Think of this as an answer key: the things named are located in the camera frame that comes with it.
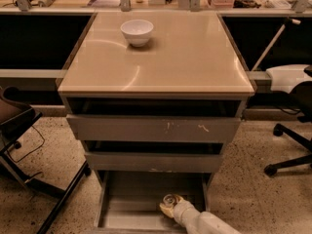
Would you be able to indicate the grey bottom drawer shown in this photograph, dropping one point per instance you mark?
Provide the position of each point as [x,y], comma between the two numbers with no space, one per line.
[129,201]

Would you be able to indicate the white ceramic bowl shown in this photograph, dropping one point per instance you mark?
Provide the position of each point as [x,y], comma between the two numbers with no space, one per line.
[137,32]

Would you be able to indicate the grey top drawer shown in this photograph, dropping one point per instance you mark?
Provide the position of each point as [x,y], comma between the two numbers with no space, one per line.
[202,121]

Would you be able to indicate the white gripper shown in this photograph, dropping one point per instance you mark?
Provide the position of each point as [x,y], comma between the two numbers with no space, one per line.
[182,208]

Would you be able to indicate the grey drawer cabinet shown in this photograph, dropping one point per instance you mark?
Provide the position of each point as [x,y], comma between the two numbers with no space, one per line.
[188,57]

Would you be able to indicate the grey middle drawer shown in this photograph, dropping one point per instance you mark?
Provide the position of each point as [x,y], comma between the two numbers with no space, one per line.
[161,157]

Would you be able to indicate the orange drink can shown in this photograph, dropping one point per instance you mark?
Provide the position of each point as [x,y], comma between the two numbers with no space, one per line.
[170,200]

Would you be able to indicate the paper booklet on shelf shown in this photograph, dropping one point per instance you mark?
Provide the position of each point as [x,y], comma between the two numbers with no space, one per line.
[104,3]

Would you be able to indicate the grey drawer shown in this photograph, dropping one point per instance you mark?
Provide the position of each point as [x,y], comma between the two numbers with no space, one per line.
[202,121]
[129,201]
[161,157]

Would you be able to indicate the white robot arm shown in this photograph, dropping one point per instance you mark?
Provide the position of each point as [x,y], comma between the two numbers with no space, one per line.
[195,222]

